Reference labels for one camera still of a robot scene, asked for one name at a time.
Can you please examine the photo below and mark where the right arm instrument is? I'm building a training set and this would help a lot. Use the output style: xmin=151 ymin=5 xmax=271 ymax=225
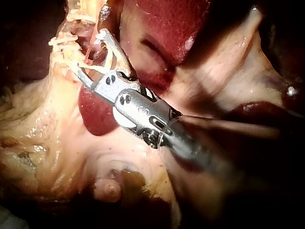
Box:
xmin=91 ymin=70 xmax=183 ymax=150

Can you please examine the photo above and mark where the pale fatty tissue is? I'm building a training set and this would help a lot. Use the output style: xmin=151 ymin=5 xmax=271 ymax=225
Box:
xmin=0 ymin=23 xmax=182 ymax=229
xmin=166 ymin=7 xmax=295 ymax=115

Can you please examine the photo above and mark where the white clip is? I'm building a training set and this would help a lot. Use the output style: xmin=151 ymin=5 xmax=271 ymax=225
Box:
xmin=66 ymin=14 xmax=96 ymax=24
xmin=52 ymin=46 xmax=81 ymax=52
xmin=48 ymin=35 xmax=79 ymax=46

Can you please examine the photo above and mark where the dark red liver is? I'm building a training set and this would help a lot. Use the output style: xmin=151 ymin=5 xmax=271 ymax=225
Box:
xmin=78 ymin=0 xmax=305 ymax=137

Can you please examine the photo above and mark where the thin tube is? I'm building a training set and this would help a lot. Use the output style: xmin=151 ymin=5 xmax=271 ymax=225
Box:
xmin=84 ymin=32 xmax=101 ymax=62

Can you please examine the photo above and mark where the right arm instrument jaw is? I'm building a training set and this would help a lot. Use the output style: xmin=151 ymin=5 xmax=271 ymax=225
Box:
xmin=99 ymin=28 xmax=132 ymax=79
xmin=75 ymin=66 xmax=98 ymax=91

